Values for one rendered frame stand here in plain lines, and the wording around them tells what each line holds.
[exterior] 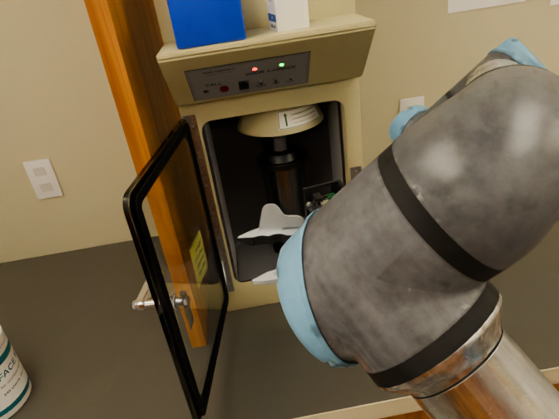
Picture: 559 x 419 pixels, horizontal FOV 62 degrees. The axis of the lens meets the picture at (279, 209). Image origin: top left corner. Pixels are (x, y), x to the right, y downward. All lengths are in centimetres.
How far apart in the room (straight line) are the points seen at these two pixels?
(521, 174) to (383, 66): 106
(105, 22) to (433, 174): 56
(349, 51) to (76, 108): 80
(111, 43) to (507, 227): 59
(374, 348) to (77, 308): 97
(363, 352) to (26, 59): 115
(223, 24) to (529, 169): 50
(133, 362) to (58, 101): 70
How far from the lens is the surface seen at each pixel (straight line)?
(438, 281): 32
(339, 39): 73
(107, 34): 74
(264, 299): 104
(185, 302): 67
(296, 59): 75
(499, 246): 31
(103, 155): 137
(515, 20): 147
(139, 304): 70
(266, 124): 88
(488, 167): 29
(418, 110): 74
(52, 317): 124
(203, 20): 71
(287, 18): 74
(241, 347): 97
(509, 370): 37
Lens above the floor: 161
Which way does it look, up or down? 28 degrees down
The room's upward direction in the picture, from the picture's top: 9 degrees counter-clockwise
